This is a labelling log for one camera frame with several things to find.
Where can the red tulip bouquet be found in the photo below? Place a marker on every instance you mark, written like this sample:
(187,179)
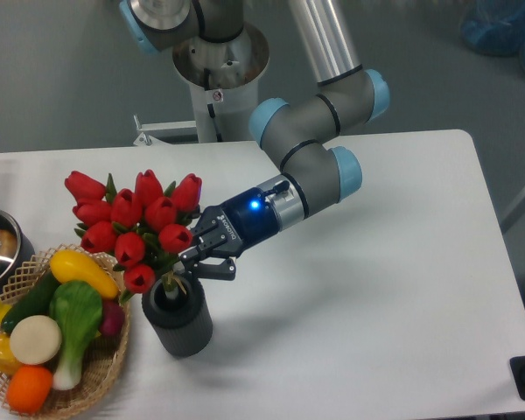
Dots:
(144,228)

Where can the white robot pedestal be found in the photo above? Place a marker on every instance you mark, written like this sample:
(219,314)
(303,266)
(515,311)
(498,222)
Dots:
(223,83)

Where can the woven wicker basket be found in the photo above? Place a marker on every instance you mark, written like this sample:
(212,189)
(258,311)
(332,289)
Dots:
(102,363)

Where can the orange toy fruit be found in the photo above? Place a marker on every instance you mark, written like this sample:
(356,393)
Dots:
(28,389)

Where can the blue plastic bag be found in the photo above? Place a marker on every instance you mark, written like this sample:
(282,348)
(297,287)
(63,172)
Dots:
(495,28)

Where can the dark grey ribbed vase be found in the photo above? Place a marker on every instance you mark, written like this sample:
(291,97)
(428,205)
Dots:
(183,324)

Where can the green toy cucumber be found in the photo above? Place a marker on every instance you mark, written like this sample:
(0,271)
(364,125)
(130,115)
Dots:
(35,302)

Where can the purple toy radish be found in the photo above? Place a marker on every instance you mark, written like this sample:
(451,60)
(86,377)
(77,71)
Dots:
(112,318)

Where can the yellow toy squash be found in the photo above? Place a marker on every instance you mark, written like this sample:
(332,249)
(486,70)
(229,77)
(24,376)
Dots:
(69,265)

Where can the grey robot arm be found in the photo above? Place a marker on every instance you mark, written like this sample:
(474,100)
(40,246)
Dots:
(310,177)

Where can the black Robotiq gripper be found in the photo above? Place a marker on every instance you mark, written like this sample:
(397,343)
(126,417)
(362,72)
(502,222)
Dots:
(227,230)

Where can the yellow toy bell pepper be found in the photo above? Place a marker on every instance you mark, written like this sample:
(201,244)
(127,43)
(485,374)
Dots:
(9,364)

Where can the beige round toy bun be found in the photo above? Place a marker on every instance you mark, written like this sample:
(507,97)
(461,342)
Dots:
(35,340)

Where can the green toy bok choy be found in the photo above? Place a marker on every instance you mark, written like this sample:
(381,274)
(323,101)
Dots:
(76,307)

